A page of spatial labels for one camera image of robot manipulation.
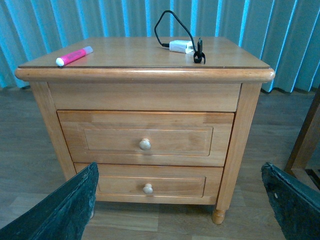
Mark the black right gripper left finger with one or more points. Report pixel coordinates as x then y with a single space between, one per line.
62 215

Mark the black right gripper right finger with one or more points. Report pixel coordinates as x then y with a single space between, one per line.
296 206

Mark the wooden drawer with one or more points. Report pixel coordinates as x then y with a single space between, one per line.
158 184
147 137

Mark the pink marker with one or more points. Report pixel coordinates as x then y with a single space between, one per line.
73 56

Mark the wooden nightstand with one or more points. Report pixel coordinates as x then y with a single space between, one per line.
137 74

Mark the light teal curtain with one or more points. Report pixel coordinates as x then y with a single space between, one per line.
283 33

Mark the white charger adapter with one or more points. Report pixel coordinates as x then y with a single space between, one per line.
181 46

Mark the dark wooden furniture frame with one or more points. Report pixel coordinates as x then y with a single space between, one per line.
305 145

